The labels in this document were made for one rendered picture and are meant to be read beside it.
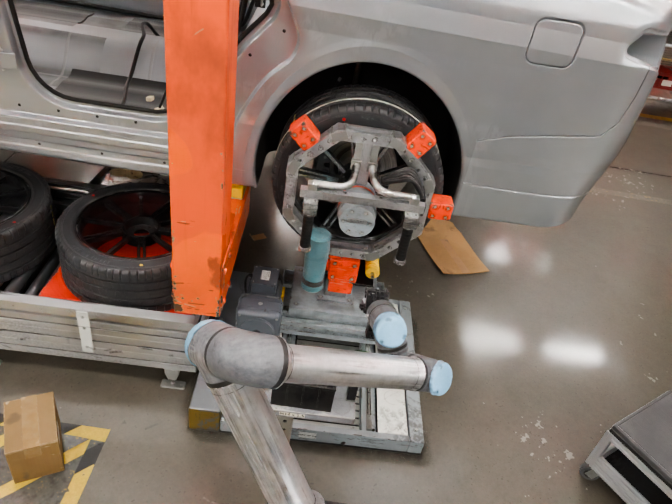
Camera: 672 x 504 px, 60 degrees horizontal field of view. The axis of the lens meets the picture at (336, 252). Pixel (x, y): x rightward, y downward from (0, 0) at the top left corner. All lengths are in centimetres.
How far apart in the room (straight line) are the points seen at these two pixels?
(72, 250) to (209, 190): 83
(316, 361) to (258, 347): 15
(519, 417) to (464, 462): 38
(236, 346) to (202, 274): 74
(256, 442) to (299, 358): 26
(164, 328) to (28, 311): 51
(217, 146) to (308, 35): 59
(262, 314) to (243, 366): 104
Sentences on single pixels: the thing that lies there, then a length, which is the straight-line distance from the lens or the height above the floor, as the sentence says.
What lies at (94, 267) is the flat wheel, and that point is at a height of 50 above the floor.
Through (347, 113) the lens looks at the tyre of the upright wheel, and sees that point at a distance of 208.
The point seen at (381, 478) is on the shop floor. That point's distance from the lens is 237.
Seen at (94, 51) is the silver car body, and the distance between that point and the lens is 318.
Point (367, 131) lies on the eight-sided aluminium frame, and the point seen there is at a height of 111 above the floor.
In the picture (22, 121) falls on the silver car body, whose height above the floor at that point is 89.
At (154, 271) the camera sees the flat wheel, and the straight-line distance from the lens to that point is 230.
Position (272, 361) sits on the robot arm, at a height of 105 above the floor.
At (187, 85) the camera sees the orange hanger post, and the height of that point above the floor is 135.
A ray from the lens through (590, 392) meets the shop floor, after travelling 303.
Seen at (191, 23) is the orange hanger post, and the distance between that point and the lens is 157.
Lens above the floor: 197
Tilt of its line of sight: 37 degrees down
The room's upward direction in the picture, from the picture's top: 10 degrees clockwise
